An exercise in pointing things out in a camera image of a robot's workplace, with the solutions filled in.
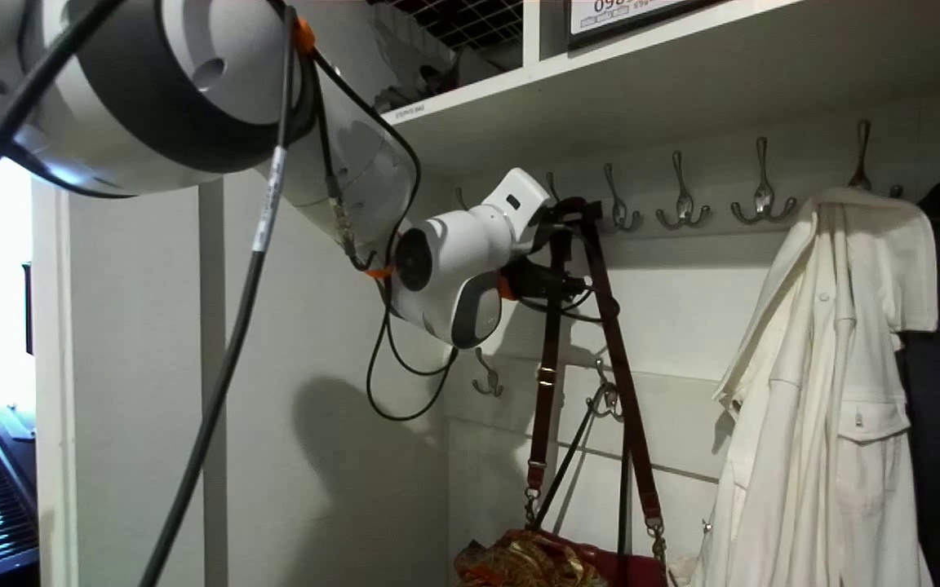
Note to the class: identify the white hanging jacket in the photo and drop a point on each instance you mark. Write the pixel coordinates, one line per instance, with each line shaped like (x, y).
(817, 481)

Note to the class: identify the metal wall hook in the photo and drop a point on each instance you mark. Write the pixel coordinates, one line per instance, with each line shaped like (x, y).
(621, 212)
(763, 205)
(859, 175)
(685, 211)

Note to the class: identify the lower metal hook right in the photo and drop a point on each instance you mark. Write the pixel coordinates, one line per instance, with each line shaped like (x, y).
(603, 399)

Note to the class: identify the wire mesh basket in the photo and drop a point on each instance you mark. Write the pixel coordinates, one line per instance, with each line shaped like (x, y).
(484, 27)

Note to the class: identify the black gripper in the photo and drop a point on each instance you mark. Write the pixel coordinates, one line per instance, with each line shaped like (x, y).
(539, 275)

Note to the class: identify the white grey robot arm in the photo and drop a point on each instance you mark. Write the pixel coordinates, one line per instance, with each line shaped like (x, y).
(121, 100)

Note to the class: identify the white upper shelf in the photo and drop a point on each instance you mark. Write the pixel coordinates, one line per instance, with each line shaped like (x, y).
(725, 67)

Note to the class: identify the lower metal hook left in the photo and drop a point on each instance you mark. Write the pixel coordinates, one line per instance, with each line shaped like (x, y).
(490, 380)

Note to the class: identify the framed picture on shelf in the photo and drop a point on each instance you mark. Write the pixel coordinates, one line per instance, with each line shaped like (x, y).
(590, 19)

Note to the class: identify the patterned brown red scarf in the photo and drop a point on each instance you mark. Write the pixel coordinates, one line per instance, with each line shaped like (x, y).
(527, 559)

